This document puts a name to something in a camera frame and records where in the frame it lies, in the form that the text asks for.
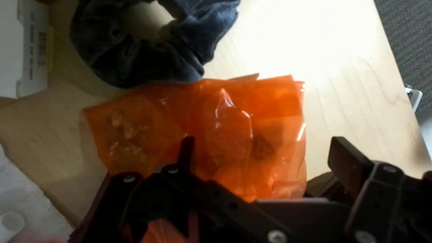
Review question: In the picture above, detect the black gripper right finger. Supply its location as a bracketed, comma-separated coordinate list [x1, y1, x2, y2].
[328, 137, 432, 243]

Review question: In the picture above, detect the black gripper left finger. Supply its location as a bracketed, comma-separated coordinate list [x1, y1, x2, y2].
[69, 137, 289, 243]

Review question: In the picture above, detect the orange plastic bag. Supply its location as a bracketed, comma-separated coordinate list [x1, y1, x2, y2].
[84, 76, 307, 243]

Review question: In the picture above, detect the dark blue scrunchie cloth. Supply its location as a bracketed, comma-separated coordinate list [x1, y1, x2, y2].
[71, 0, 241, 90]

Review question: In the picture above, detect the white paper box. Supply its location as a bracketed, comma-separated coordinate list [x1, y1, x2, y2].
[0, 0, 52, 99]

